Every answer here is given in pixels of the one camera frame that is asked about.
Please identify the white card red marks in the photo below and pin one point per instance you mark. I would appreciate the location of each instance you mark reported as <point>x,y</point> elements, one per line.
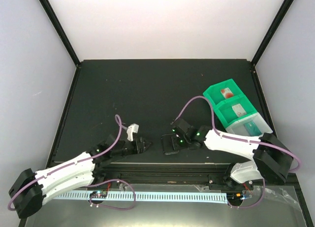
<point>239,110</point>

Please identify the white slotted cable duct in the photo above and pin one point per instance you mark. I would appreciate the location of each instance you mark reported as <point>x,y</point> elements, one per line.
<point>148,196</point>

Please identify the black aluminium rail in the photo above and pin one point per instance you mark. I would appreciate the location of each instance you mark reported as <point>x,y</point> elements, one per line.
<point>160,174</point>

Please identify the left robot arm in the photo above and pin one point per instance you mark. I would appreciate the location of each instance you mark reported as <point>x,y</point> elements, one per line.
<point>32,190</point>

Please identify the right black frame post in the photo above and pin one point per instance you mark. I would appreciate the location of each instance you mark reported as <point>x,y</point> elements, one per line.
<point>285,6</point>

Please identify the green two-compartment bin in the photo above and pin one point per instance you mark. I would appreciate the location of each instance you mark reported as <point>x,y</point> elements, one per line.
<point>223,107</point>

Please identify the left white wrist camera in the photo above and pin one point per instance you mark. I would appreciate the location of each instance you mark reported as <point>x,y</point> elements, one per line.
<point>131,131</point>

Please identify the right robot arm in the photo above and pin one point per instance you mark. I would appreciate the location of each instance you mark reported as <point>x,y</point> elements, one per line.
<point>267,158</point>

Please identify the small electronics board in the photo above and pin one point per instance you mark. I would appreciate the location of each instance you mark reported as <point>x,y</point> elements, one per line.
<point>98,194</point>

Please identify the teal card in clear bin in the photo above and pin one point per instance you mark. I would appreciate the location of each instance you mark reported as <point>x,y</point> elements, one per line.
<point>252,129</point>

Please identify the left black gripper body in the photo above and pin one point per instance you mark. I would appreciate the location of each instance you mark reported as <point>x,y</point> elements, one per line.
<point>135,149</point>

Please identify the black frame post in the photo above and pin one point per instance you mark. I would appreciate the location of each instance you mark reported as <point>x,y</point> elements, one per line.
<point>285,6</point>
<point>59,30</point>

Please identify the clear plastic bin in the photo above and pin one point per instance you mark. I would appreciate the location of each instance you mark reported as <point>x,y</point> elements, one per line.
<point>239,129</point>

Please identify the left black frame post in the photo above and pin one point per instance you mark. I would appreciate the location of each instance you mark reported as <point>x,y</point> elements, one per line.
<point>59,30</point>

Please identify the black leather card holder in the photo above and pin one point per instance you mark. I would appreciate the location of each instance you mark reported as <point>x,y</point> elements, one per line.
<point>167,144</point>

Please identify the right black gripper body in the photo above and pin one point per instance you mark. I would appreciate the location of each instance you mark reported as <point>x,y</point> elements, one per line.
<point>184,143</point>

